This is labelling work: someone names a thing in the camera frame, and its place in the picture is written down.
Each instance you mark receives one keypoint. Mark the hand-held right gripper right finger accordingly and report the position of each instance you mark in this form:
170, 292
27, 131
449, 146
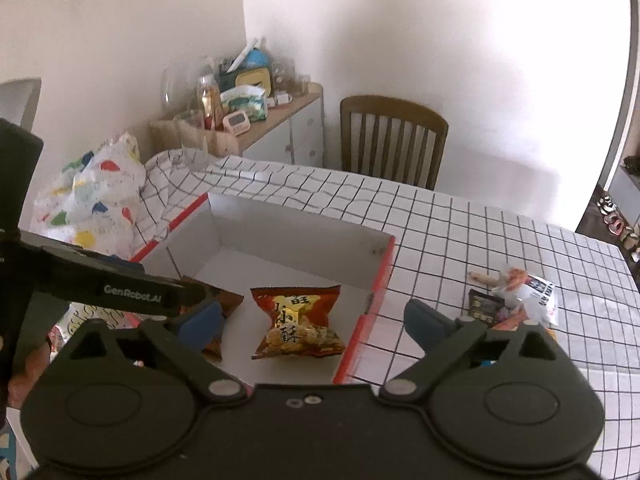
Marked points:
425, 327

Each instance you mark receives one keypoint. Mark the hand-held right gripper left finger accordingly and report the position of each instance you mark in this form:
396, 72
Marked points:
200, 324

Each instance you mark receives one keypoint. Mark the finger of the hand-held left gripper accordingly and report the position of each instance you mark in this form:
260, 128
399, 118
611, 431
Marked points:
192, 297

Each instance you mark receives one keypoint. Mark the brown snack packet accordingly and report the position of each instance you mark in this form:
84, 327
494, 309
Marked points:
227, 305

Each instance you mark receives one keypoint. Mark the small dark purple packet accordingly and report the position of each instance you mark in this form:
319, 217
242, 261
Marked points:
484, 306

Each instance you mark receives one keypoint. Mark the red and white cardboard box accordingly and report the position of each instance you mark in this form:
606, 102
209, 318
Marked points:
280, 240

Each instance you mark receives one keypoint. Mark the white noodle snack packet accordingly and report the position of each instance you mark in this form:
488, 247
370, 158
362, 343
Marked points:
532, 292

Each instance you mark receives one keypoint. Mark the person's left hand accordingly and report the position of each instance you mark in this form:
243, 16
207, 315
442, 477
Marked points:
27, 377

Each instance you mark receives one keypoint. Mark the white colourful dotted bag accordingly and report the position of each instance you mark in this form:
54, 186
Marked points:
90, 200

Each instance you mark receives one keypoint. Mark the small beige snack stick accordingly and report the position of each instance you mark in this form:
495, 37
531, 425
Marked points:
482, 276

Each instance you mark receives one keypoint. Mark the white checked tablecloth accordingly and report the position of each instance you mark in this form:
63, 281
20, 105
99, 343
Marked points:
450, 240

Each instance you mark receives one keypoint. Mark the red snack packet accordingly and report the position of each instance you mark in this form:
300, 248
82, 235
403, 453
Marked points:
297, 325

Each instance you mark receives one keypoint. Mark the wooden desktop tray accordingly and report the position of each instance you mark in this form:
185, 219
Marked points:
222, 144

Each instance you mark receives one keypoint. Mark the clear glass jar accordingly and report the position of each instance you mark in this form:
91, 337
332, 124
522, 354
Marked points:
190, 140

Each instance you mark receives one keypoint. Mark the white digital timer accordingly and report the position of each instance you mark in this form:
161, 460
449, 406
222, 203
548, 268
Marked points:
235, 123

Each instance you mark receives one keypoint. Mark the white drawer cabinet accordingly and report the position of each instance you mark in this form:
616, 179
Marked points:
280, 140

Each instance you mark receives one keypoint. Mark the wooden slatted chair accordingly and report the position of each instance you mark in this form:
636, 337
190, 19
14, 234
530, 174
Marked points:
395, 130

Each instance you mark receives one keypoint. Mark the green white tissue pack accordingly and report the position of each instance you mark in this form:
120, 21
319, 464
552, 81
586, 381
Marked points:
245, 102

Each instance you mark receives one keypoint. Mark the large clear glass vase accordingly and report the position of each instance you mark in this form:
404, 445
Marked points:
180, 80

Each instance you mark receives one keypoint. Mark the shoes by doorway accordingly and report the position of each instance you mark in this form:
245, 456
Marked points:
615, 220

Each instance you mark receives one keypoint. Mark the yellow box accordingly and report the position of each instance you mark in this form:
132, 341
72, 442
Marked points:
254, 82

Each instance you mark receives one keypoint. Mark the small glass jar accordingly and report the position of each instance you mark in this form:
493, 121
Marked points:
302, 85

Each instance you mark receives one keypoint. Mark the blue round container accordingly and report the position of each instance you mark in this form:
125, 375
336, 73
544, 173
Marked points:
257, 59

